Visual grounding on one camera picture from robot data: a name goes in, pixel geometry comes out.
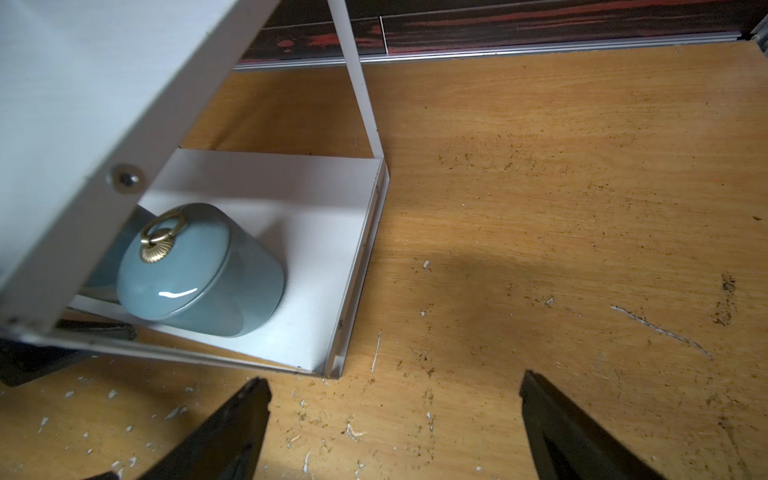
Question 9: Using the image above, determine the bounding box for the aluminium right corner post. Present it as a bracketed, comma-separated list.
[750, 15, 768, 57]

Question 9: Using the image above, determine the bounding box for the teal tea canister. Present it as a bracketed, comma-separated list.
[116, 203, 285, 337]
[84, 206, 155, 288]

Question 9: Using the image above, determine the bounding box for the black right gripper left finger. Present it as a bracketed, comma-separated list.
[141, 378, 272, 480]

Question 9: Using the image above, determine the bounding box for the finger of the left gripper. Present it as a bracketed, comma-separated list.
[0, 319, 138, 388]

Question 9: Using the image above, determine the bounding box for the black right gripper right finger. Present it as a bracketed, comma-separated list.
[519, 370, 662, 479]

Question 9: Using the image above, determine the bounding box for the white two-tier metal shelf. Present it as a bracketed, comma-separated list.
[1, 1, 389, 378]

